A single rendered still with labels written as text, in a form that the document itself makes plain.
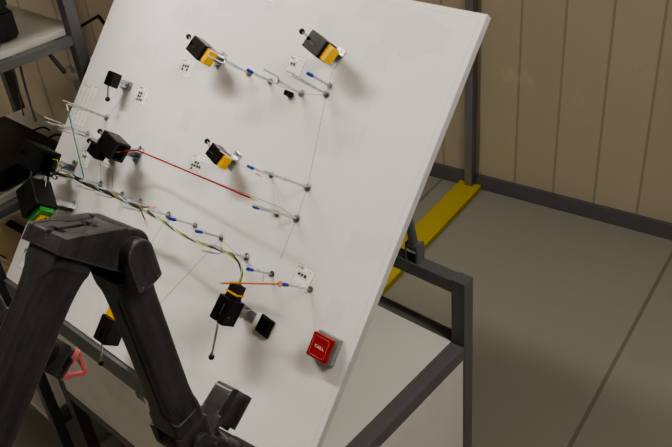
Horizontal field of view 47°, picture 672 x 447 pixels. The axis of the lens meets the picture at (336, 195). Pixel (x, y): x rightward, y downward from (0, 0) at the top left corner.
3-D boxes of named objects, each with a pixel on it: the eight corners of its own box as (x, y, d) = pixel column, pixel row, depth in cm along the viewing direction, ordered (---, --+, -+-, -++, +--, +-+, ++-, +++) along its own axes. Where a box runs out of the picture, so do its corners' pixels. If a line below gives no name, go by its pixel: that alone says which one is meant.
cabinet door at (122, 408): (172, 478, 217) (141, 378, 195) (66, 390, 249) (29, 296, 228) (178, 474, 218) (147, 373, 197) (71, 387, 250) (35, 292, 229)
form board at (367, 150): (11, 277, 226) (5, 276, 225) (138, -50, 225) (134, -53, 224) (304, 490, 156) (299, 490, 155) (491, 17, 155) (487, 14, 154)
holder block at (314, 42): (321, 31, 177) (298, 16, 170) (350, 55, 171) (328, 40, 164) (309, 48, 178) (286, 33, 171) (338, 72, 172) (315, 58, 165)
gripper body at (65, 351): (46, 332, 163) (22, 320, 157) (77, 350, 158) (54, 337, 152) (28, 360, 161) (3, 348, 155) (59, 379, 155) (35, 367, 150)
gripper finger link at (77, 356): (79, 350, 168) (51, 334, 160) (101, 362, 164) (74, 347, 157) (62, 378, 166) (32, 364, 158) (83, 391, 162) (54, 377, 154)
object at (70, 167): (53, 143, 225) (9, 130, 214) (86, 162, 215) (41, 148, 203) (44, 165, 226) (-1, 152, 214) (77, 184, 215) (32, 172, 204)
